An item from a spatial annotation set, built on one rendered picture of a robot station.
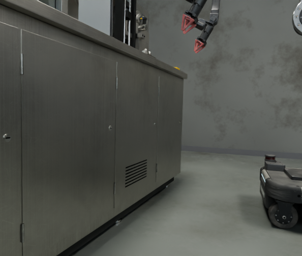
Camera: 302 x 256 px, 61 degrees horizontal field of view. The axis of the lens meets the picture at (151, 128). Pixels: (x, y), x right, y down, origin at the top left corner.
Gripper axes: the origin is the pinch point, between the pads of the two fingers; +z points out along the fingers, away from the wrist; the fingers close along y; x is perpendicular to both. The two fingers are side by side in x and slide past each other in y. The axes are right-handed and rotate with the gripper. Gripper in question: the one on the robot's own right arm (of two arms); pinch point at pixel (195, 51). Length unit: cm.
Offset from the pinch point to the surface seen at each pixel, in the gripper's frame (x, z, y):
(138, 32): -37.5, 10.1, 21.3
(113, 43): -9, 25, 95
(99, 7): -54, 11, 50
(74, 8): -77, 19, 40
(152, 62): -5, 23, 55
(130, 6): -36, 2, 49
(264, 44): 33, -76, -197
